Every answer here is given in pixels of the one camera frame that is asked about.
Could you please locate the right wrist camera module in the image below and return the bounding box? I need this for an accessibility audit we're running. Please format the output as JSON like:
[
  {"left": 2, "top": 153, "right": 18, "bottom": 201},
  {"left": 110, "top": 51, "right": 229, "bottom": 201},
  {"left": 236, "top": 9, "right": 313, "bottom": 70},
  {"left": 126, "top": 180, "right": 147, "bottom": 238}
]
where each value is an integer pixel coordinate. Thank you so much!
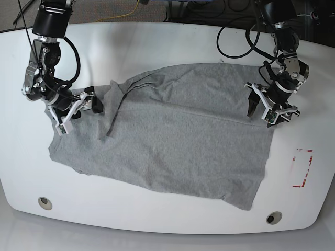
[{"left": 55, "top": 121, "right": 73, "bottom": 136}]

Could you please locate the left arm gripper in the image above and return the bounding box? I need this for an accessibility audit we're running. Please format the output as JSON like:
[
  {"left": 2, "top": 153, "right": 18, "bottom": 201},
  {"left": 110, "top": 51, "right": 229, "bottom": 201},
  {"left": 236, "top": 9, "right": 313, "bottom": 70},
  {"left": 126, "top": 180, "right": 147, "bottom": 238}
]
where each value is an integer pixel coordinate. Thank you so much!
[{"left": 245, "top": 83, "right": 300, "bottom": 128}]

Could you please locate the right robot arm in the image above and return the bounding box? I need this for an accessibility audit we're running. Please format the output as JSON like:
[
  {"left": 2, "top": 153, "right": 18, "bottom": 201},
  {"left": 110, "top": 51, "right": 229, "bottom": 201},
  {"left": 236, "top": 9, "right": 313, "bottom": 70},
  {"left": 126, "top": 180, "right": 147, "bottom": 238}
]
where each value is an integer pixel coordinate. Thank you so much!
[{"left": 22, "top": 1, "right": 104, "bottom": 135}]

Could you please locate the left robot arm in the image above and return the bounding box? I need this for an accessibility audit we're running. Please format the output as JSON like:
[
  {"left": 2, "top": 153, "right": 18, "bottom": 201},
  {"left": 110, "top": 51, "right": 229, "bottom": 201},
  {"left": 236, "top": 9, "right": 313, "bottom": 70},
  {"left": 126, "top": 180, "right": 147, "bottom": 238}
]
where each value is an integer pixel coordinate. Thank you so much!
[{"left": 235, "top": 1, "right": 309, "bottom": 128}]

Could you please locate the grey t-shirt with black lettering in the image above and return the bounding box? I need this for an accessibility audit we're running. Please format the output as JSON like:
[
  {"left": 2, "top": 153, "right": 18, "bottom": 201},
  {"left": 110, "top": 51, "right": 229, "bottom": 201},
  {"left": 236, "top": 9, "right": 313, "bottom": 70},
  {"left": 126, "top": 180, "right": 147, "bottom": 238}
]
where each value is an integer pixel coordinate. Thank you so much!
[{"left": 49, "top": 63, "right": 273, "bottom": 210}]

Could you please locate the left table cable grommet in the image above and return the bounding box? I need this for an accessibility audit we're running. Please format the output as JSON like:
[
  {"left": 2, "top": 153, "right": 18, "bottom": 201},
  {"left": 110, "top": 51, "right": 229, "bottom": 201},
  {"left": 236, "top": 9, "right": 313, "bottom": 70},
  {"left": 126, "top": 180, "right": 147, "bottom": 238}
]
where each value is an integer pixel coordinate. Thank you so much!
[{"left": 38, "top": 197, "right": 53, "bottom": 211}]

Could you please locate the table cable grommet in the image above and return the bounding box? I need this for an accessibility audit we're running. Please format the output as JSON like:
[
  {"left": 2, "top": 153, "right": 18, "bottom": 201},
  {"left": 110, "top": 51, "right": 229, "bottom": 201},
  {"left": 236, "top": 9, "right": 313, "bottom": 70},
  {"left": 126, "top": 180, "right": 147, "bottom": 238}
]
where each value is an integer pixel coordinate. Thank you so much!
[
  {"left": 266, "top": 211, "right": 282, "bottom": 225},
  {"left": 38, "top": 197, "right": 53, "bottom": 211}
]

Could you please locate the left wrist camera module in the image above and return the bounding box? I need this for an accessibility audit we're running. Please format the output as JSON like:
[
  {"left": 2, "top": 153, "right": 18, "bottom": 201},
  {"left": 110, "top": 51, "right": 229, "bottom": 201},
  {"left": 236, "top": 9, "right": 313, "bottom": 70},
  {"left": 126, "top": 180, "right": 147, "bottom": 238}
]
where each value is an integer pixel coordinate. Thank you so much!
[{"left": 261, "top": 108, "right": 279, "bottom": 125}]

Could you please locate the right table cable grommet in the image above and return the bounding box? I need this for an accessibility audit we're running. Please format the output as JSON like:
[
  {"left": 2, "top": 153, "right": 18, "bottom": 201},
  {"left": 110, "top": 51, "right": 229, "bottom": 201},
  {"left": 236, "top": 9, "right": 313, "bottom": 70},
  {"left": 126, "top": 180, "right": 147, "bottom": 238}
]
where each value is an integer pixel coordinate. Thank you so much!
[{"left": 266, "top": 211, "right": 282, "bottom": 225}]

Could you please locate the yellow cable on floor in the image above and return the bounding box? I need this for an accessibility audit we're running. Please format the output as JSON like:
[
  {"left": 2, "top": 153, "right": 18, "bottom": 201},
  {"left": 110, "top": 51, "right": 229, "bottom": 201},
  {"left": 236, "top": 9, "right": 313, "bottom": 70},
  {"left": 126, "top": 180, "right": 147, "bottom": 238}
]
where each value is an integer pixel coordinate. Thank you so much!
[{"left": 95, "top": 0, "right": 139, "bottom": 24}]

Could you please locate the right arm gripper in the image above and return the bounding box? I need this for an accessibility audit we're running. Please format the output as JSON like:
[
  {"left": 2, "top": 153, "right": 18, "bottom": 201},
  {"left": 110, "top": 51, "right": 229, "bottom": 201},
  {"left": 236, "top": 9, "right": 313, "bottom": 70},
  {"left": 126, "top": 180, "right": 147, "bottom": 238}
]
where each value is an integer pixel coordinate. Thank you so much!
[{"left": 48, "top": 86, "right": 104, "bottom": 126}]

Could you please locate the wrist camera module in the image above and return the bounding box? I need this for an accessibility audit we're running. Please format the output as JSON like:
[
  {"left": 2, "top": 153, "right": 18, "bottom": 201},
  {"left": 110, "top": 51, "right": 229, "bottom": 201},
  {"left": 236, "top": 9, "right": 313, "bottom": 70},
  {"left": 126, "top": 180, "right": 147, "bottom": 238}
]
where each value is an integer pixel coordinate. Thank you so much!
[
  {"left": 55, "top": 121, "right": 73, "bottom": 136},
  {"left": 261, "top": 108, "right": 279, "bottom": 125}
]

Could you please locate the red tape rectangle marking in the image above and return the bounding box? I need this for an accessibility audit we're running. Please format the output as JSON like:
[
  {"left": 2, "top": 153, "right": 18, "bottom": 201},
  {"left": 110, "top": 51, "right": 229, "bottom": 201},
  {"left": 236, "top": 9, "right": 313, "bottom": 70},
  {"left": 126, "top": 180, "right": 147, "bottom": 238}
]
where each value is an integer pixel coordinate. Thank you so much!
[{"left": 290, "top": 149, "right": 314, "bottom": 188}]

